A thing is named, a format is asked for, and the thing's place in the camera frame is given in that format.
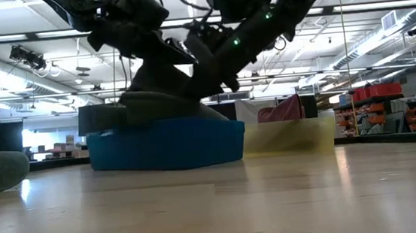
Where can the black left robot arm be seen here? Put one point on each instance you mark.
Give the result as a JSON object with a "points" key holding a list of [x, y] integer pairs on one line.
{"points": [[77, 7]]}

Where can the black ceiling camera cluster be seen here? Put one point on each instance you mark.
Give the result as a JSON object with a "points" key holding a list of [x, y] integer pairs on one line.
{"points": [[27, 57]]}

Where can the shelf rack with orange bins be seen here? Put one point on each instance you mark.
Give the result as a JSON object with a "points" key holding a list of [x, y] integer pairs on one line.
{"points": [[378, 116]]}

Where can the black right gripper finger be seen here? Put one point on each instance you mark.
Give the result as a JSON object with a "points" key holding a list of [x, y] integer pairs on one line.
{"points": [[203, 88], [232, 84]]}

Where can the dark cabinet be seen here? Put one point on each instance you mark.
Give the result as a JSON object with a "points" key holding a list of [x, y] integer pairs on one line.
{"points": [[0, 136]]}

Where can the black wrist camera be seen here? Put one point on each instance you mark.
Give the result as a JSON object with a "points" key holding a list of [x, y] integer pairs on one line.
{"points": [[201, 38], [138, 9]]}

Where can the blue plastic bin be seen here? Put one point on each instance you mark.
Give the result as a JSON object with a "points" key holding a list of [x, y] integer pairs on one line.
{"points": [[165, 146]]}

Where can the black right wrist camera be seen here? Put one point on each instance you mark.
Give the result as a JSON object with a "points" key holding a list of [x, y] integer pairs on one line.
{"points": [[201, 38]]}

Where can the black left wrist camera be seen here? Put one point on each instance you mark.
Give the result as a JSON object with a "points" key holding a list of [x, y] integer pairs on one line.
{"points": [[138, 9]]}

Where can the large red plastic crate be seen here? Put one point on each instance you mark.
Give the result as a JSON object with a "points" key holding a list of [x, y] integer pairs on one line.
{"points": [[385, 89]]}

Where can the maroon knit cap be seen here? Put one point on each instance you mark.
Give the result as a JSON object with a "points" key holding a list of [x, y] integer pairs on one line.
{"points": [[283, 111]]}

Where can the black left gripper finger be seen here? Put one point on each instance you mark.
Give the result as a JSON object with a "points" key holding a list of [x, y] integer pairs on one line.
{"points": [[181, 52]]}

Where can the yellow translucent plastic bin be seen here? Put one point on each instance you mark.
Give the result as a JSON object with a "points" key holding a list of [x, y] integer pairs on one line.
{"points": [[289, 137]]}

